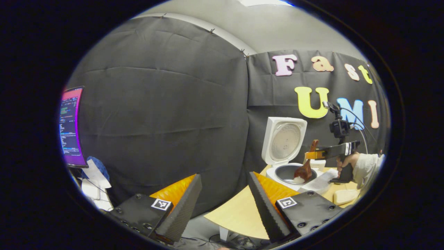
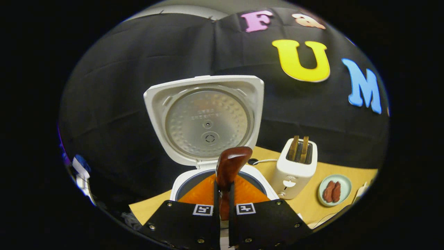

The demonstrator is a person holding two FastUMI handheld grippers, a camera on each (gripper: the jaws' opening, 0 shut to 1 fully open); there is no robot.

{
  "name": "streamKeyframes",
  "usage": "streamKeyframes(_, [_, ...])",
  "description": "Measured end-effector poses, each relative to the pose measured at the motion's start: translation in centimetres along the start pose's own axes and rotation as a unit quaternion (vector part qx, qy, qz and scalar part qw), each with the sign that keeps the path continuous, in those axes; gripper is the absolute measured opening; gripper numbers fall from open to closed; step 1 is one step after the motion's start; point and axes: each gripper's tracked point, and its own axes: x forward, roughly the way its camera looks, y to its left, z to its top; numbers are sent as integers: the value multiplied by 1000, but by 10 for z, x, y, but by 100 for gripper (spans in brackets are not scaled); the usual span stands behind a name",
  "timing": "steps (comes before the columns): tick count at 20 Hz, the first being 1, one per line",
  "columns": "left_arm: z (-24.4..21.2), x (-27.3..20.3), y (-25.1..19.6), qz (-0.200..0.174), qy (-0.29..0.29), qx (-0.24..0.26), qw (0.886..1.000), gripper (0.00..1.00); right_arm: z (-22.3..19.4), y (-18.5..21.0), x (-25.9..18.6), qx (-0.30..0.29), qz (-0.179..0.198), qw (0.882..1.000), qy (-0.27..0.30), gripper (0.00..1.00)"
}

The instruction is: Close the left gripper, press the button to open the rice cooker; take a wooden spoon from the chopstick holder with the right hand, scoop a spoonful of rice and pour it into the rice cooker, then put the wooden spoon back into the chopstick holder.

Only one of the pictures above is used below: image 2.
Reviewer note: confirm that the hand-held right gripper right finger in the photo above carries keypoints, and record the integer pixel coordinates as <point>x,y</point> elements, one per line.
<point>267,225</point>

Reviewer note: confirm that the red meat slice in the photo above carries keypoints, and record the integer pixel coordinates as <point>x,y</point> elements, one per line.
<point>328,191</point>
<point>336,191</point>

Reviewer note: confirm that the white toaster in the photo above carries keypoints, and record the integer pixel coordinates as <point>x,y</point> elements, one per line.
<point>293,177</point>

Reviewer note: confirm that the black backdrop cloth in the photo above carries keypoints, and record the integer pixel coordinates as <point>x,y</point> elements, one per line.
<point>121,86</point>

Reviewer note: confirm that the pale green plate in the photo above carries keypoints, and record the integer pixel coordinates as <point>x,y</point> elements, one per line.
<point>345,189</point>

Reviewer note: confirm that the white and blue object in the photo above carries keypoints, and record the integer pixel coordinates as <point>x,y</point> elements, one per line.
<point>81,172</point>

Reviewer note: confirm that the brown bread slice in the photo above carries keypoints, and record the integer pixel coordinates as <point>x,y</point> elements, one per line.
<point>294,149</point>
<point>304,150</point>

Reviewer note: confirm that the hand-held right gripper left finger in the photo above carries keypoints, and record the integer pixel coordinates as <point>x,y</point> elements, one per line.
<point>180,225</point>

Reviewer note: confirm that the white rice cooker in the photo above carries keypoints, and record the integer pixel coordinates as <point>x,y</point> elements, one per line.
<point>204,118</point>

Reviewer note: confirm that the brown wooden spoon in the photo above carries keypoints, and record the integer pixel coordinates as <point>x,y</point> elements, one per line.
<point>230,163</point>

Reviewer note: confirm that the white divided dish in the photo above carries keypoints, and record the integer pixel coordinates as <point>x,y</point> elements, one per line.
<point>360,191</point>

